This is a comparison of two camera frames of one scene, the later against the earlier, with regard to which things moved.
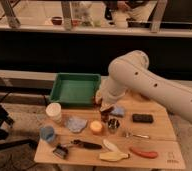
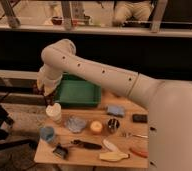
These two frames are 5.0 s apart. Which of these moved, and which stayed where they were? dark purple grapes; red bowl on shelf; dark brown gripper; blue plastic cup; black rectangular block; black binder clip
Moved: dark purple grapes; dark brown gripper
Stayed: black binder clip; black rectangular block; blue plastic cup; red bowl on shelf
